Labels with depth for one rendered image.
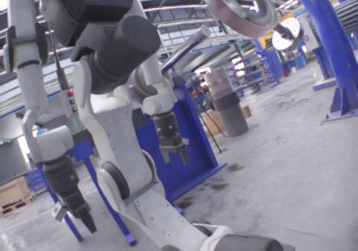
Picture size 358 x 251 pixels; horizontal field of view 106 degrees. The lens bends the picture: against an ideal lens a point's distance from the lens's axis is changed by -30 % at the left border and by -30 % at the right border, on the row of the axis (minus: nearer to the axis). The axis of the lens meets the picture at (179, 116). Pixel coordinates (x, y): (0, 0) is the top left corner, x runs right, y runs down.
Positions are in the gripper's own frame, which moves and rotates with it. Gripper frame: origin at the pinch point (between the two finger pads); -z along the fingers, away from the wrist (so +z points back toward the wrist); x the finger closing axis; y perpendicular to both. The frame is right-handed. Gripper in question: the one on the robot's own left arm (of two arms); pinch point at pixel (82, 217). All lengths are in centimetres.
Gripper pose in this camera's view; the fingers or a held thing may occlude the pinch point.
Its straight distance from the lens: 61.3
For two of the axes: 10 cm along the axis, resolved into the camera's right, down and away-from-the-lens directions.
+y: -6.0, 2.9, -7.5
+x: -7.6, 0.8, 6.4
